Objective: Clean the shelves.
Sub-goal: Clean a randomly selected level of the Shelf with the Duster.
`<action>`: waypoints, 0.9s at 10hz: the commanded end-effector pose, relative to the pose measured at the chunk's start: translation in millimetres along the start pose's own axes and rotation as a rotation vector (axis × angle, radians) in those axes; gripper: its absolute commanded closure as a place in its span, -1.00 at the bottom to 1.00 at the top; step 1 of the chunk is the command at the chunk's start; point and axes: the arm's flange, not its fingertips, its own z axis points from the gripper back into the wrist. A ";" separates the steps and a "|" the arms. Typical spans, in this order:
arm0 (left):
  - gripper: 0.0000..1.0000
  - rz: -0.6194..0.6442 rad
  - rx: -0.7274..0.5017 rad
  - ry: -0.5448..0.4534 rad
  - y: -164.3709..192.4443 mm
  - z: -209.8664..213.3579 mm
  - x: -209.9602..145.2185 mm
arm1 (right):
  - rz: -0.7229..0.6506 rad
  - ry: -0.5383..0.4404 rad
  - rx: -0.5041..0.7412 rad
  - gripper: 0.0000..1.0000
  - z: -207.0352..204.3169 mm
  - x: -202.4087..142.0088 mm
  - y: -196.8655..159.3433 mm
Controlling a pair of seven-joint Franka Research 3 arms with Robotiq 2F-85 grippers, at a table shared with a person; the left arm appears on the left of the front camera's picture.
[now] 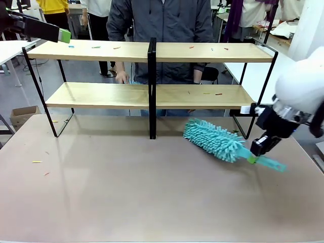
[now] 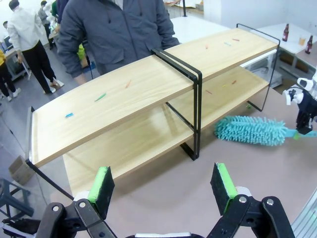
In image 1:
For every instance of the person white shirt black trousers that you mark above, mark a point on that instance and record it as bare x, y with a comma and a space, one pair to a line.
97, 25

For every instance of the black chair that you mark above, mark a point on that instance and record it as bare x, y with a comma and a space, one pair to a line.
211, 74

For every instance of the person in grey jacket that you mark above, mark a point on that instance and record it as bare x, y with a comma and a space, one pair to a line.
162, 25

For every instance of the person in yellow jacket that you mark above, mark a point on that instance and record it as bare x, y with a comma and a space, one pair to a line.
54, 10

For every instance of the black wristwatch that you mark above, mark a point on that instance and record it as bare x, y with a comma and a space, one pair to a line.
197, 82

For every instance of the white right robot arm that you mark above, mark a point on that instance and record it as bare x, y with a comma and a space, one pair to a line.
301, 78

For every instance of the black white camera mount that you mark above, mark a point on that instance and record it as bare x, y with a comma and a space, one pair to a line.
258, 110

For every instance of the grey background table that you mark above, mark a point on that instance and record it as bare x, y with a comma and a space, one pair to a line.
76, 11

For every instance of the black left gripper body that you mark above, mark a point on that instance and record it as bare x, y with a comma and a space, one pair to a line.
12, 22

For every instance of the aluminium rail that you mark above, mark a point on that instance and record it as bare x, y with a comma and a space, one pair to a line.
319, 159

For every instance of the person's right hand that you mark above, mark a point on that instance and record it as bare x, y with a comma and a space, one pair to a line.
122, 76

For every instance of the white side table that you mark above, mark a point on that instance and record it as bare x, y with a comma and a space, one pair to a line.
260, 73
12, 50

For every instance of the person in purple and white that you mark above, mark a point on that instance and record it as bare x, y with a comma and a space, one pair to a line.
249, 15

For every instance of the cardboard box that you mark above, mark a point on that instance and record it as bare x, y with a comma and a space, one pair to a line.
24, 116

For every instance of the person's left forearm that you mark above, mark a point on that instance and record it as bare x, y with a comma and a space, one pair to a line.
198, 75

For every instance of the cluttered wooden background table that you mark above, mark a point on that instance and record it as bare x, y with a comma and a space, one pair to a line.
281, 31

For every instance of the right gripper finger with green tip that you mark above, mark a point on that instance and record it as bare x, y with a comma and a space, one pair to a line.
259, 146
274, 143

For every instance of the wood shelf rack black frame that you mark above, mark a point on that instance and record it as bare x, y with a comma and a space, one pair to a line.
215, 54
88, 51

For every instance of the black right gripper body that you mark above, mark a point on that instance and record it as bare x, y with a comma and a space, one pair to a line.
276, 121

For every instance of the black stand pole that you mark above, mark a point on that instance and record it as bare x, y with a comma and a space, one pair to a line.
271, 20

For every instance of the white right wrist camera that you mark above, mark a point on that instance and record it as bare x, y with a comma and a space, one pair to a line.
245, 110

